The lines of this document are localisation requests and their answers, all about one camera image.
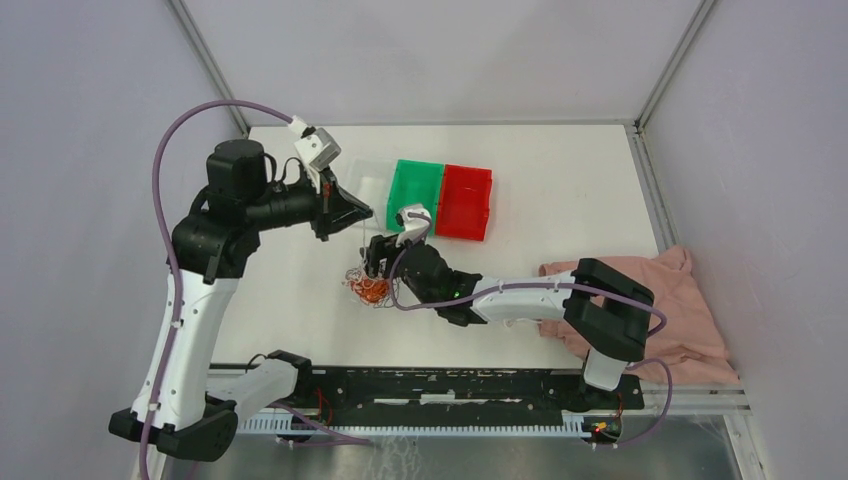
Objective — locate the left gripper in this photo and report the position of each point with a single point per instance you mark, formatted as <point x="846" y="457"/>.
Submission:
<point x="335" y="208"/>

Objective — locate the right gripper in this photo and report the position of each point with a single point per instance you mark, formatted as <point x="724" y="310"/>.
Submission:
<point x="381" y="248"/>

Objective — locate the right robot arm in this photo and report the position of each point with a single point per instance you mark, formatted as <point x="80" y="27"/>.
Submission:
<point x="609" y="310"/>

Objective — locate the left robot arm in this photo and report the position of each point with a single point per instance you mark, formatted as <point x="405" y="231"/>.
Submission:
<point x="175" y="410"/>

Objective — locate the clear plastic bin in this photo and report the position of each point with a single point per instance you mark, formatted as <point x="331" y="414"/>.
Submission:
<point x="370" y="180"/>

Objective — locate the green plastic bin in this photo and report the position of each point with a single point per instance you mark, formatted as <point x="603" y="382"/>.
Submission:
<point x="414" y="182"/>

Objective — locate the red plastic bin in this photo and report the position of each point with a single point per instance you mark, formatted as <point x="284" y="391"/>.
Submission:
<point x="464" y="204"/>

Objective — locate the pink cloth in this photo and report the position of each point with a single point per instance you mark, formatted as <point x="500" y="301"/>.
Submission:
<point x="690" y="343"/>

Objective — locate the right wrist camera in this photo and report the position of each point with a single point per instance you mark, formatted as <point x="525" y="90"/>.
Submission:
<point x="416" y="222"/>

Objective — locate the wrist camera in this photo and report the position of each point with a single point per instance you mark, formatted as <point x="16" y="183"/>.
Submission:
<point x="416" y="222"/>
<point x="314" y="145"/>

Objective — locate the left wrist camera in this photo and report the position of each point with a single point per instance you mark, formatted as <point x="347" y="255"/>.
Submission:
<point x="314" y="145"/>

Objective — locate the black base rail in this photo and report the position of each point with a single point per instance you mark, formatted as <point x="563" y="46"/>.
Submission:
<point x="444" y="397"/>

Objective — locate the blue cable duct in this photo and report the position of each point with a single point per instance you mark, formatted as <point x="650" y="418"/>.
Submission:
<point x="281" y="423"/>

